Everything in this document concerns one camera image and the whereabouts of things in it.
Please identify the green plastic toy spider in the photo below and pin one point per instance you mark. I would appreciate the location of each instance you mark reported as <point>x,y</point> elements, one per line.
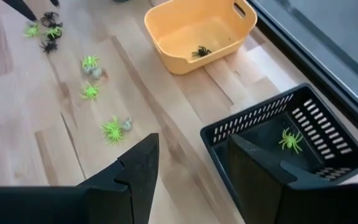
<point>112,132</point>
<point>89,91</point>
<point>89,61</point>
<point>53,32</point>
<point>31,30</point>
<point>291,141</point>

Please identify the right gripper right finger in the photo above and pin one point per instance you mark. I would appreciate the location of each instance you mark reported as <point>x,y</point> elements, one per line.
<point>259,193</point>

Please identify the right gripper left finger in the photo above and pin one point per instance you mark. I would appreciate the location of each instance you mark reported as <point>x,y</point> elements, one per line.
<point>135,186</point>

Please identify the black slotted plastic basket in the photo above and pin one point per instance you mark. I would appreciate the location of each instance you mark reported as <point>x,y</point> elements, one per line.
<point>253,119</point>

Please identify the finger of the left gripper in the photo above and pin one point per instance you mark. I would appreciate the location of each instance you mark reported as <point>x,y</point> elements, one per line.
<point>20,7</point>
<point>54,2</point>

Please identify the yellow plastic bin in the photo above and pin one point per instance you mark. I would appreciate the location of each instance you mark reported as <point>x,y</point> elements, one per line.
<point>197,34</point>

